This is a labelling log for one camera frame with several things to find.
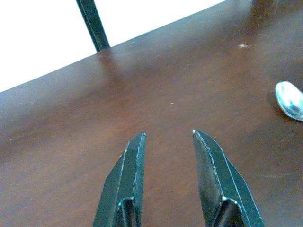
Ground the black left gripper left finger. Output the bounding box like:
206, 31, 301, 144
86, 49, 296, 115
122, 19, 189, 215
92, 132, 147, 227

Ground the steel spoon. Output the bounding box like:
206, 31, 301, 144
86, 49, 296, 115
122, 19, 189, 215
275, 81, 303, 122

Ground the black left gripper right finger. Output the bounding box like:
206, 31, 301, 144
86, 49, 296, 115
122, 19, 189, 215
193, 129, 265, 227

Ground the dark metal post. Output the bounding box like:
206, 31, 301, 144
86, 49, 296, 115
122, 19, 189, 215
75, 0, 111, 53

